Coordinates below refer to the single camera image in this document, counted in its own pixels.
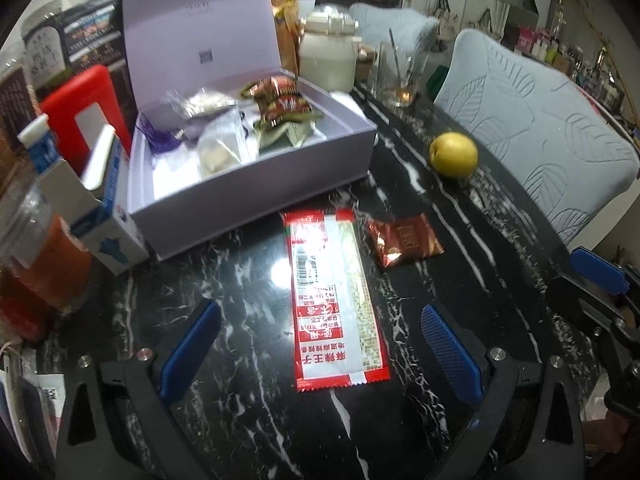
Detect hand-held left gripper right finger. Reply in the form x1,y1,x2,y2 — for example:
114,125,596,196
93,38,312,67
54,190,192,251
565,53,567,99
421,304,586,480

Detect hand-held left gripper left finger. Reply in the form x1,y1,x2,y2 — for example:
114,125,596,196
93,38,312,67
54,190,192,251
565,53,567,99
56,299,223,480

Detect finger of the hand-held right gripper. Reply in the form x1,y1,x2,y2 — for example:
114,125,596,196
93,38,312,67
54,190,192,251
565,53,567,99
570,246,640,296
546,274,626,333

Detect brown foil snack packet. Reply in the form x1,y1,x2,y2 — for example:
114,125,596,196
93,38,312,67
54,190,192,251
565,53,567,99
364,212,445,271

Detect long red snack packet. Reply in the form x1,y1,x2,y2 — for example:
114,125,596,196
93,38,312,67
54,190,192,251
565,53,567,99
280,208,392,393

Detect clear plastic snack bag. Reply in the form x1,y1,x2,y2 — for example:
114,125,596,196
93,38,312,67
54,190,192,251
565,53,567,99
196,107,251,178
167,87,238,118

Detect red brown snack packet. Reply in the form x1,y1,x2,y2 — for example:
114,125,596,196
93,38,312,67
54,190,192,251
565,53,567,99
240,76,301,106
255,94,315,127

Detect lavender gift box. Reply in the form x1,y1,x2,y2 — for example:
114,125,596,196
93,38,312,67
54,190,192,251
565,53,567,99
119,0,379,262

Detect person's right hand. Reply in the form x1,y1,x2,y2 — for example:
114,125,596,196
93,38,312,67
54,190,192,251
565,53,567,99
584,417,633,456

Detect grey leaf pattern chair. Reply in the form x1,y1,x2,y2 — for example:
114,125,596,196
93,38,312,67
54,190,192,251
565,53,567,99
432,28,640,248
348,2,440,56

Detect white blue carton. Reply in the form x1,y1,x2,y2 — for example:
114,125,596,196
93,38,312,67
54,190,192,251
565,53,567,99
39,125,149,276

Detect clear jar of red sauce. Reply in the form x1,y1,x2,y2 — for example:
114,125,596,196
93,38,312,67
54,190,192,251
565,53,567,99
0,182,93,316

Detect yellow apple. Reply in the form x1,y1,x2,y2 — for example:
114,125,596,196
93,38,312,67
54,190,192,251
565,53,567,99
429,131,479,179

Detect shelf of small bottles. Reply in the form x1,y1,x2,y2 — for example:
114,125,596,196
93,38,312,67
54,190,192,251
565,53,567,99
515,25,640,126

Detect green folded packet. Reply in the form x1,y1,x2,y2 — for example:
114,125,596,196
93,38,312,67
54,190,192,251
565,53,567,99
256,119,323,152

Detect clear drinking glass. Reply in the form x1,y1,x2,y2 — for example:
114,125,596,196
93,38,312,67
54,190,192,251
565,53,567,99
372,40,431,108

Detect beige tote bag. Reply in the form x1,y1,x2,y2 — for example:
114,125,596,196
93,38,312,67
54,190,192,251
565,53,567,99
470,0,506,41
435,0,458,41

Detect red plastic bottle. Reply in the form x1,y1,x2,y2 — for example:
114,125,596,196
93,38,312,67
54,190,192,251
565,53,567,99
39,64,133,181

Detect white ceramic jar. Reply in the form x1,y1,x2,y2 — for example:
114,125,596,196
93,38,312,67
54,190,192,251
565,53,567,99
298,4,362,93

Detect yellow snack bag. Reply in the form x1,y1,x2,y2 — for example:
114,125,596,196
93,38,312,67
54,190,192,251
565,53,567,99
272,2,306,76

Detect black printed box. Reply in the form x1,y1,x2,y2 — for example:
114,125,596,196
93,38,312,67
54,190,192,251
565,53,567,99
55,2,126,68

